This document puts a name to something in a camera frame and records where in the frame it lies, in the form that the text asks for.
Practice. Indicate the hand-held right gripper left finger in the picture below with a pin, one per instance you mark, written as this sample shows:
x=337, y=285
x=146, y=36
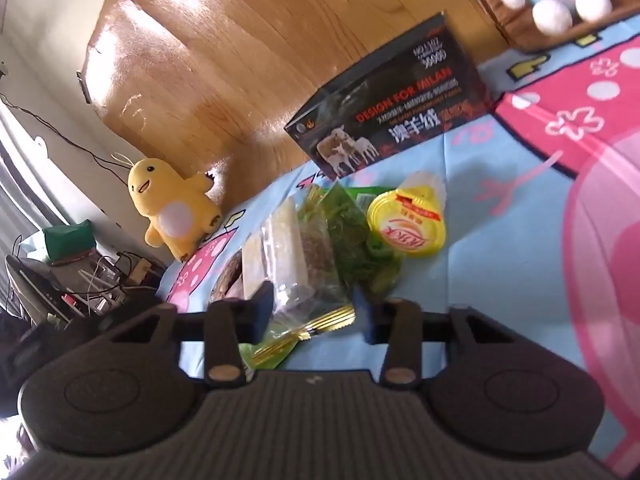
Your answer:
x=260, y=307

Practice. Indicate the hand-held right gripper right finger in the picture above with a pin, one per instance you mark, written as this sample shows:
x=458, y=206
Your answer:
x=365, y=312

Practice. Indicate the gold edged green packet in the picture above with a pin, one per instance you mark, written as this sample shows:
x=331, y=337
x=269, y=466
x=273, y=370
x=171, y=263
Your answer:
x=300, y=335

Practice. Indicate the clear brown snack packet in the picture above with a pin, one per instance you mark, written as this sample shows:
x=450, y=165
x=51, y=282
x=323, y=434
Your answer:
x=305, y=255

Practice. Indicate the green snack packet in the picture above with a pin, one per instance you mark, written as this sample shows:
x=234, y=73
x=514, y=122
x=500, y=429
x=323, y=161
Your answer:
x=357, y=235

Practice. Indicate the dark brown snack packet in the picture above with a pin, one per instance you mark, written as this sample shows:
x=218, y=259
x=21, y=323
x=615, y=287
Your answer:
x=231, y=275

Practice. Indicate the yellow lidded jelly cup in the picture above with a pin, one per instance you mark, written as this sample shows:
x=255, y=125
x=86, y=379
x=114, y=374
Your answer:
x=406, y=225

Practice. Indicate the beige power strip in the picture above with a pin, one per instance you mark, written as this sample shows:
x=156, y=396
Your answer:
x=141, y=271

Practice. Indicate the yellow plush toy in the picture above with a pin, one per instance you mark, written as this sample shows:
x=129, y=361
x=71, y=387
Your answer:
x=170, y=210

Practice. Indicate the cartoon printed blue blanket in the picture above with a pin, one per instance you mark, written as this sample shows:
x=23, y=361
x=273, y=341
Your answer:
x=500, y=260

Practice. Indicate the green box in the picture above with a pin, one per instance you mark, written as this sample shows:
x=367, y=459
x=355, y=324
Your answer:
x=67, y=242

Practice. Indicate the dark printed cardboard box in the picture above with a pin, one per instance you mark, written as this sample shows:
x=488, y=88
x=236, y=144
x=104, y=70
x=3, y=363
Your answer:
x=390, y=110

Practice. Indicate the dark flat bag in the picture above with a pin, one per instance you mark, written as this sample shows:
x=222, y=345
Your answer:
x=35, y=290

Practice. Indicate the grey curtain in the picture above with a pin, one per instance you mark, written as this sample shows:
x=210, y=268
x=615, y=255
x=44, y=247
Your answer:
x=25, y=180

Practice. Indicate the black tape strip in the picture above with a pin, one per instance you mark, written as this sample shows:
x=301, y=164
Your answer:
x=83, y=87

